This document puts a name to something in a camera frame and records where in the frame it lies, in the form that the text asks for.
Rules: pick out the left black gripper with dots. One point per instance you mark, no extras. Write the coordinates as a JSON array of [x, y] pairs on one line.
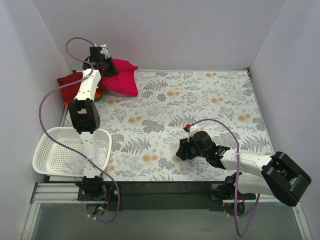
[[109, 69]]

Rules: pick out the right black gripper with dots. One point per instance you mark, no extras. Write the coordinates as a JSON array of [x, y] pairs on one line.
[[185, 149]]

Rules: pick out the pink t shirt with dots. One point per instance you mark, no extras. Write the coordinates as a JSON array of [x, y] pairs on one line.
[[124, 82]]

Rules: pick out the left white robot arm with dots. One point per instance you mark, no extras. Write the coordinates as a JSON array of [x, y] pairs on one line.
[[85, 118]]

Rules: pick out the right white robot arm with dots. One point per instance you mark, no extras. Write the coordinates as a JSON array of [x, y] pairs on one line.
[[277, 175]]

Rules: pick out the orange folded shirt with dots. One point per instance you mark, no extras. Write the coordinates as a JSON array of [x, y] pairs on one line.
[[66, 103]]

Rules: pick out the green folded shirt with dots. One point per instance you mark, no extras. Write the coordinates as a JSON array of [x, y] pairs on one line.
[[97, 96]]

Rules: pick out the floral tablecloth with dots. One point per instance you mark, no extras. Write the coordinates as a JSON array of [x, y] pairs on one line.
[[146, 129]]

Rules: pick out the white garment in basket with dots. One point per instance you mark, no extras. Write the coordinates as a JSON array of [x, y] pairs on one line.
[[75, 164]]

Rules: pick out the white plastic laundry basket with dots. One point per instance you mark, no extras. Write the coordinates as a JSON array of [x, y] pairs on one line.
[[49, 156]]

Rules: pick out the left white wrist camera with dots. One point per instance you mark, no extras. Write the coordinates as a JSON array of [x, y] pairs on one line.
[[105, 50]]

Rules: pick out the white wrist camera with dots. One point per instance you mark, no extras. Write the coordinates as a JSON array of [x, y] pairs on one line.
[[105, 50], [191, 130]]

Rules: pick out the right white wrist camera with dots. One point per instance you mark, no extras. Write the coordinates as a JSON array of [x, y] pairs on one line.
[[191, 130]]

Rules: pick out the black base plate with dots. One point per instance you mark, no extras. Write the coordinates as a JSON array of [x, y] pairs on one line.
[[169, 195]]

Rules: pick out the aluminium frame rail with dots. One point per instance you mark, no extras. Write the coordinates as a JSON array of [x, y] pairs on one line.
[[59, 211]]

